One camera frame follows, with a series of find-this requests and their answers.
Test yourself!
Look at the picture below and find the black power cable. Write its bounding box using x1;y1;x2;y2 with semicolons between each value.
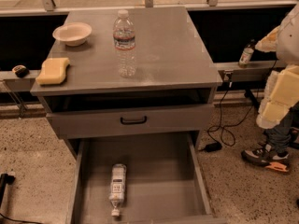
206;59;278;147

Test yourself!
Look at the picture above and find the grey metal drawer cabinet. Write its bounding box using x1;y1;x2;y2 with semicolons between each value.
31;7;221;152

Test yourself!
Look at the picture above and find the clear upright water bottle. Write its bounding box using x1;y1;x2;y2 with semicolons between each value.
113;9;136;77

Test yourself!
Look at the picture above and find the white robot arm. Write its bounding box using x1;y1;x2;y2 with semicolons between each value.
255;4;299;129

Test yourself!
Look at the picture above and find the black power adapter brick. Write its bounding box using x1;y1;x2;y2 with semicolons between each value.
200;142;222;152

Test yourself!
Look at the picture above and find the white paper bowl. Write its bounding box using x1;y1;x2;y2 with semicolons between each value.
52;22;92;47

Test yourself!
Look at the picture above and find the black object at floor left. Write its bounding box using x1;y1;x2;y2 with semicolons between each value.
0;173;15;206

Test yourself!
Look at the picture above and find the grey side ledge rail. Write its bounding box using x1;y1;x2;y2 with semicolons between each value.
216;60;286;82

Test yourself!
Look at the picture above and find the person leg in jeans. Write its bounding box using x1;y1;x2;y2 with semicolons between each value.
265;110;296;154

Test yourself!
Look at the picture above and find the open middle drawer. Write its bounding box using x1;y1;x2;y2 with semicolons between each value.
65;133;227;224

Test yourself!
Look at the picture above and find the yellow sponge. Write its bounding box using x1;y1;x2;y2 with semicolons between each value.
36;58;70;85

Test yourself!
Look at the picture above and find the blue plastic bottle white cap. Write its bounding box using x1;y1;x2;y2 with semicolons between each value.
109;163;127;217

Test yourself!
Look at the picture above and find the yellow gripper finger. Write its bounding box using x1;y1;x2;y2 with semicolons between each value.
256;64;299;129

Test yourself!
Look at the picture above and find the closed top drawer black handle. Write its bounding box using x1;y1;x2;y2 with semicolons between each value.
47;105;214;139

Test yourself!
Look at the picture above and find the small dark glass bottle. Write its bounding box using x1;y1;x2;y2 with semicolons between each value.
238;39;256;68

